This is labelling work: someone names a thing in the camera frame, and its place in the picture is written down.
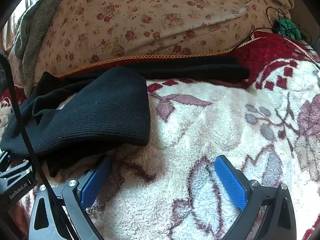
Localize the floral beige pillow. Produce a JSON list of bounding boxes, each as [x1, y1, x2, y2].
[[32, 0, 288, 78]]

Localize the red and white fleece blanket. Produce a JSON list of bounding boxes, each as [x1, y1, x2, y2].
[[0, 30, 320, 240]]

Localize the thin black cable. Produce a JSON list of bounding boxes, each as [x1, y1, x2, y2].
[[250, 6, 316, 53]]

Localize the black pants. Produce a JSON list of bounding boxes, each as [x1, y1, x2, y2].
[[0, 56, 250, 178]]

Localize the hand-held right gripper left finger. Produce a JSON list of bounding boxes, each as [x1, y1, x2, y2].
[[29, 156, 112, 240]]

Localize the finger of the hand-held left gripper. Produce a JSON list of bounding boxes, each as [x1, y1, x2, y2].
[[0, 151, 33, 179]]

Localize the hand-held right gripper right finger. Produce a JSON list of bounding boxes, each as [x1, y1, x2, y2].
[[215, 155, 297, 240]]

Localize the thick black cable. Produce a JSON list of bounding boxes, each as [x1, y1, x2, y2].
[[0, 54, 75, 240]]

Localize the grey towel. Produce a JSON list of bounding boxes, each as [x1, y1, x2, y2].
[[14, 0, 73, 93]]

